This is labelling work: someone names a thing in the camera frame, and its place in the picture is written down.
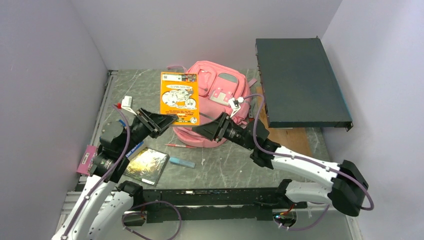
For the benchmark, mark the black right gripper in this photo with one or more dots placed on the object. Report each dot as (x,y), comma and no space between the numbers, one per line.
(215,129)

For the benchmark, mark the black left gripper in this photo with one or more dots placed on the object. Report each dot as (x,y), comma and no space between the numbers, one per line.
(156,123)

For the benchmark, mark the blue treehouse book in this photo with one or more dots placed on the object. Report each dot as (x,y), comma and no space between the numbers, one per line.
(136,147)

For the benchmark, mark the orange book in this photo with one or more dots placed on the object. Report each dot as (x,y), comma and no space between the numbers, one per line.
(179,96)

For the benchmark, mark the pink student backpack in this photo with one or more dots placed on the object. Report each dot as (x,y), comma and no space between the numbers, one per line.
(217,84)

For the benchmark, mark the pink book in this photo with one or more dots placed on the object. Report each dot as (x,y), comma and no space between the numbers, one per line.
(86,161)

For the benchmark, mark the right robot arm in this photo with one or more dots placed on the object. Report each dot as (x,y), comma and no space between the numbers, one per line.
(340,185)

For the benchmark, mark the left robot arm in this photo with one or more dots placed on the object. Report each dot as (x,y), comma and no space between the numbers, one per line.
(104,199)

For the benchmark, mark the red pen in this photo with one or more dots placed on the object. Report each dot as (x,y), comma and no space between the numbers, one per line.
(179,145)

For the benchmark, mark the light blue eraser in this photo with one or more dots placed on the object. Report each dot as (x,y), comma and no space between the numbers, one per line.
(181,162)

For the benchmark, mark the shiny gold foil book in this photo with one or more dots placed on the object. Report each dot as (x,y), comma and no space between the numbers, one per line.
(146,165)

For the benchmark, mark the wooden board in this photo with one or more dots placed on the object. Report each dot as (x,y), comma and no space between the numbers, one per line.
(294,139)

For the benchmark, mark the dark green metal box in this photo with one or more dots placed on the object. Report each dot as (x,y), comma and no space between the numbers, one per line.
(299,84)

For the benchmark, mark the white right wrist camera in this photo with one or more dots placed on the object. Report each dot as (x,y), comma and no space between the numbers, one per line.
(235,104)

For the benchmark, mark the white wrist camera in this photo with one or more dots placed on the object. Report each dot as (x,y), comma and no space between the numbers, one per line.
(125,105)
(235,104)

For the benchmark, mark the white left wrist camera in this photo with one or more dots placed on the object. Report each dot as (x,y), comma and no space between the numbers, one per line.
(125,105)

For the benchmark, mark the red handled wrench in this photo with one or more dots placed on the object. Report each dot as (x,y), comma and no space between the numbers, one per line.
(253,109)

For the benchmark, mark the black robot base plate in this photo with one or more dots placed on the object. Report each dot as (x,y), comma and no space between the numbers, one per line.
(160,205)

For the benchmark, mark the aluminium frame rail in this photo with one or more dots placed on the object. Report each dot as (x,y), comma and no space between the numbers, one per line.
(315,222)

